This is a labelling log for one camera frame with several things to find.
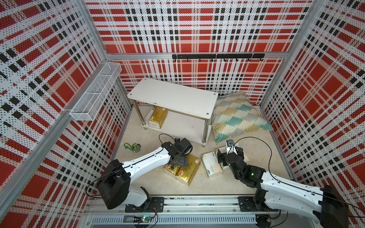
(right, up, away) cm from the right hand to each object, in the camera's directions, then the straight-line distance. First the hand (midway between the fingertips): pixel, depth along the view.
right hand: (228, 148), depth 81 cm
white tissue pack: (-9, -10, +3) cm, 14 cm away
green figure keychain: (-59, -2, +14) cm, 61 cm away
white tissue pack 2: (+3, -1, -5) cm, 6 cm away
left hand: (-29, -8, +2) cm, 30 cm away
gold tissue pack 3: (-24, -14, -3) cm, 28 cm away
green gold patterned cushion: (+9, +20, +12) cm, 25 cm away
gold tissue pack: (-44, +18, +15) cm, 50 cm away
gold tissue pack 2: (-32, -13, -3) cm, 34 cm away
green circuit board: (-44, -33, -12) cm, 56 cm away
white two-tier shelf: (-22, +22, -9) cm, 33 cm away
